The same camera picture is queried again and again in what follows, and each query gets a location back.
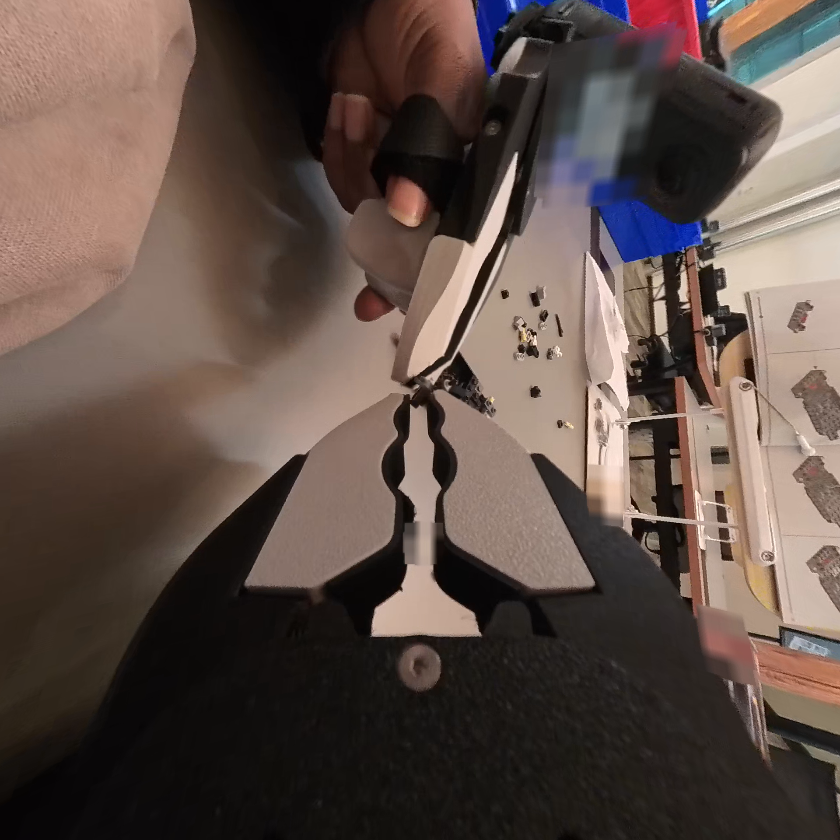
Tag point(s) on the clear bag of dark bricks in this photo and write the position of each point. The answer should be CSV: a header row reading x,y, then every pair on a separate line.
x,y
600,420

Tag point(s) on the black toy brick car chassis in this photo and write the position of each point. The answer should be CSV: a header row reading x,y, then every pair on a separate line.
x,y
472,390

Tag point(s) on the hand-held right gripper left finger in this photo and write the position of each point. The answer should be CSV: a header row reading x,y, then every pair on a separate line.
x,y
328,518

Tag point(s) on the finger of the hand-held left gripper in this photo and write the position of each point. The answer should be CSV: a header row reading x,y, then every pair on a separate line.
x,y
495,210
433,308

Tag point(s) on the person's taupe sweatshirt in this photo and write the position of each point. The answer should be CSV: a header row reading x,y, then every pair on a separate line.
x,y
79,164

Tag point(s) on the person's left hand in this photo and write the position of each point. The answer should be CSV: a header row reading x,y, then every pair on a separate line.
x,y
420,52

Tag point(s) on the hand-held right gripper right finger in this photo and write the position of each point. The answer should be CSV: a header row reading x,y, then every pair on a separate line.
x,y
512,518

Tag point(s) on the open instruction booklet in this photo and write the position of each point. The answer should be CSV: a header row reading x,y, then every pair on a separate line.
x,y
787,499

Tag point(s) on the blue storage bin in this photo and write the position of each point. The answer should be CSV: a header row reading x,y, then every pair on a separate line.
x,y
643,223

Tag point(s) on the white printed paper bag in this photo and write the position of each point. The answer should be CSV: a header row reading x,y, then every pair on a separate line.
x,y
604,328

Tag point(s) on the person's left forearm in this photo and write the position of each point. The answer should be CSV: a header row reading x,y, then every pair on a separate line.
x,y
308,52

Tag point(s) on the brown background table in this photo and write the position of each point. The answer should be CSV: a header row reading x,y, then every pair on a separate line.
x,y
695,459

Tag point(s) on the grey desk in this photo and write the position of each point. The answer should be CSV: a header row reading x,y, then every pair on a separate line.
x,y
558,262

